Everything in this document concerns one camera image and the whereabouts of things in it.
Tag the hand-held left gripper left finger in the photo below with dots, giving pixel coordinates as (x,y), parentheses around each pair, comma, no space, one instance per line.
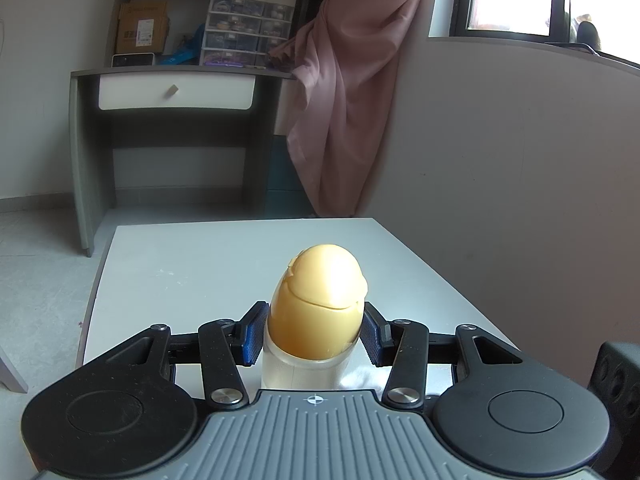
(252,335)

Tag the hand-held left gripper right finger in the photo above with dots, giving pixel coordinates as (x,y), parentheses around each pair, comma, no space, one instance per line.
(372,335)

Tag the clear bottle with yellow cap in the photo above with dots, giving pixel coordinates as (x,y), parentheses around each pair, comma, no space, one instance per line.
(315,300)

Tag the grey desk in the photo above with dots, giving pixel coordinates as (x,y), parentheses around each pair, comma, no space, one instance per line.
(90,170)

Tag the white desk drawer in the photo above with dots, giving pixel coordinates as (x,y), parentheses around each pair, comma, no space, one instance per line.
(200,92)

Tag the pink curtain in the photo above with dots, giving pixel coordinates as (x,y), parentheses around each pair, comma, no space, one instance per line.
(350,85)

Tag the blue plastic item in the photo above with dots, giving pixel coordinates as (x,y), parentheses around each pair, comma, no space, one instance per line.
(182,52)

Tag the clear plastic drawer organizer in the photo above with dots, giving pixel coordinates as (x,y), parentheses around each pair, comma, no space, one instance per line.
(245,25)

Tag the cardboard box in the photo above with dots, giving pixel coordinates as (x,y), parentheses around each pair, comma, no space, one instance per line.
(142,27)

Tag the dark object on sill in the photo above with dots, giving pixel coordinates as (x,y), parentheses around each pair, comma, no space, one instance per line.
(587,32)

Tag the white bed frame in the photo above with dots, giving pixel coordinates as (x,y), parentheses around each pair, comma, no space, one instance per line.
(12,372)

